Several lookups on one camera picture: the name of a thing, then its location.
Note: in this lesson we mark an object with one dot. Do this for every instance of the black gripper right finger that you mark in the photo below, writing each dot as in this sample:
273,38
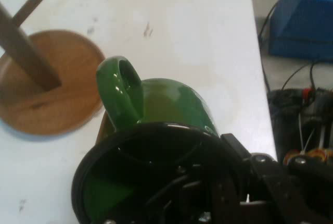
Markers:
273,195

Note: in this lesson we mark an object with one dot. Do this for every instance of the brown wooden mug tree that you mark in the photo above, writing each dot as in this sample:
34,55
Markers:
59,78

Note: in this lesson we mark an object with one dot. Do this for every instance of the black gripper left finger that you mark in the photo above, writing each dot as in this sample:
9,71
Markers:
187,198

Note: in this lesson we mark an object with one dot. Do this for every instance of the green enamel mug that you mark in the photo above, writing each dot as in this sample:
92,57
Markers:
166,99

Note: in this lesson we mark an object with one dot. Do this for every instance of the dark blue plastic box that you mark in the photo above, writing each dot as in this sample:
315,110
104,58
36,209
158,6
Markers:
301,26

